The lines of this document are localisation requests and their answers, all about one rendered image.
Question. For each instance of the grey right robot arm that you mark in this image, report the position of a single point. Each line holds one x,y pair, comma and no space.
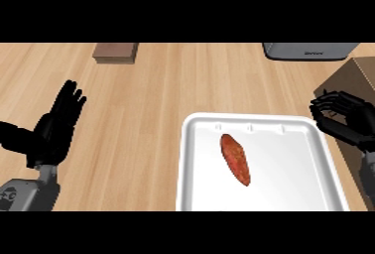
367,175

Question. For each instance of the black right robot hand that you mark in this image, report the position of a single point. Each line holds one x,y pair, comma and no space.
345,115

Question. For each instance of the brown cardboard box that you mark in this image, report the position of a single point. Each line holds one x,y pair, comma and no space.
352,99

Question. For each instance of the orange sweet potato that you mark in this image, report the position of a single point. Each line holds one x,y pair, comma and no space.
236,158

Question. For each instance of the white plastic tray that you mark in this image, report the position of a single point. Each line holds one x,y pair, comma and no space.
262,163

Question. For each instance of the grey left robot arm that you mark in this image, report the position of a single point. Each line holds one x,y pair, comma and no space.
29,191

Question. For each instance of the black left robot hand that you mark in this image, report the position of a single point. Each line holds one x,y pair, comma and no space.
56,129

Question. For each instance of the grey appliance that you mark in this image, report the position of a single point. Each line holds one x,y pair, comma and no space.
308,50

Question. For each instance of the brown wooden block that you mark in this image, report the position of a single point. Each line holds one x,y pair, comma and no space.
115,53

